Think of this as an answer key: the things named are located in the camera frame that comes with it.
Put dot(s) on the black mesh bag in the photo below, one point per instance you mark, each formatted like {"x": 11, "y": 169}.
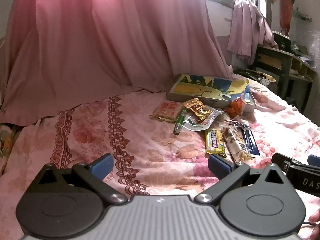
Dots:
{"x": 267, "y": 81}

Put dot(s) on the wooden desk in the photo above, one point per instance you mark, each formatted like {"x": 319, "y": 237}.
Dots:
{"x": 285, "y": 62}

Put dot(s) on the pink snack packet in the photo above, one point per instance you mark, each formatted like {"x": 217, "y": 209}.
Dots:
{"x": 166, "y": 111}

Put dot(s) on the wall hook rack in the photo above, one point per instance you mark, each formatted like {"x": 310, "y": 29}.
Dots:
{"x": 303, "y": 16}

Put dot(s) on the small dark wrapper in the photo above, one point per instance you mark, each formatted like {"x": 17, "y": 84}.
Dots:
{"x": 237, "y": 124}

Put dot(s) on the orange snack packet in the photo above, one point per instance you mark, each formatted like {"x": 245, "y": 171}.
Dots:
{"x": 236, "y": 107}

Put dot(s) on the grey cardboard box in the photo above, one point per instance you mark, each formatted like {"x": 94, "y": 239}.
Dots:
{"x": 195, "y": 99}

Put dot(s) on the lilac hanging cloth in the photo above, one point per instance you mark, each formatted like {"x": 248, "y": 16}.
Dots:
{"x": 246, "y": 25}

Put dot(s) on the yellow green floral cloth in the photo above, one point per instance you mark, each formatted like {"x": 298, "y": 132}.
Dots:
{"x": 5, "y": 140}

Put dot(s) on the pink curtain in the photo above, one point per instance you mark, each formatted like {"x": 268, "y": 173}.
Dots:
{"x": 100, "y": 42}

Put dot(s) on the yellow snack bar packet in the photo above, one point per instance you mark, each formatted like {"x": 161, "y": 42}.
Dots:
{"x": 214, "y": 142}

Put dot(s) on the person's right hand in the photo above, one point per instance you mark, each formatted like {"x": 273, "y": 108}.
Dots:
{"x": 315, "y": 221}

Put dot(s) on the black box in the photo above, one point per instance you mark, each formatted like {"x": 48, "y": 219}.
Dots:
{"x": 281, "y": 42}

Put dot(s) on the dark blue packet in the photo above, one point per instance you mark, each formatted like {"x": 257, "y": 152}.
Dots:
{"x": 251, "y": 143}

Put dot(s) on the white green snack packet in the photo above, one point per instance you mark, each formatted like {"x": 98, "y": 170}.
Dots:
{"x": 197, "y": 127}

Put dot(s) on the clear nut bar packet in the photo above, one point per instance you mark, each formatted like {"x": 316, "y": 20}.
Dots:
{"x": 235, "y": 142}

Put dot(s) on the gold snack packet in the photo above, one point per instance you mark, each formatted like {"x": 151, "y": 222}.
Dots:
{"x": 198, "y": 108}

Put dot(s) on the pink floral blanket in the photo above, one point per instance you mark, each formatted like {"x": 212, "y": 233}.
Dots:
{"x": 75, "y": 142}

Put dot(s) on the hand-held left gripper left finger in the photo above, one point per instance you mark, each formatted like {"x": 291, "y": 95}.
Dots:
{"x": 102, "y": 166}

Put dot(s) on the green clear pen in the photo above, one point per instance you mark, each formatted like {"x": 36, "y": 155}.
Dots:
{"x": 179, "y": 123}

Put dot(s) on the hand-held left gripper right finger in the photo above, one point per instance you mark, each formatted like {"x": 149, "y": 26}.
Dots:
{"x": 220, "y": 166}

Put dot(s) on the red wall ornament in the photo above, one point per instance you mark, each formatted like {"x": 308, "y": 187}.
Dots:
{"x": 285, "y": 12}

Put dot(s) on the yellow blue printed sheet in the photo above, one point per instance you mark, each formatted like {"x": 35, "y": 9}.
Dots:
{"x": 200, "y": 86}

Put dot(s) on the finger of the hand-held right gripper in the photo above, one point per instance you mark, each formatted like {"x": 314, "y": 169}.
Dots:
{"x": 280, "y": 161}
{"x": 314, "y": 160}

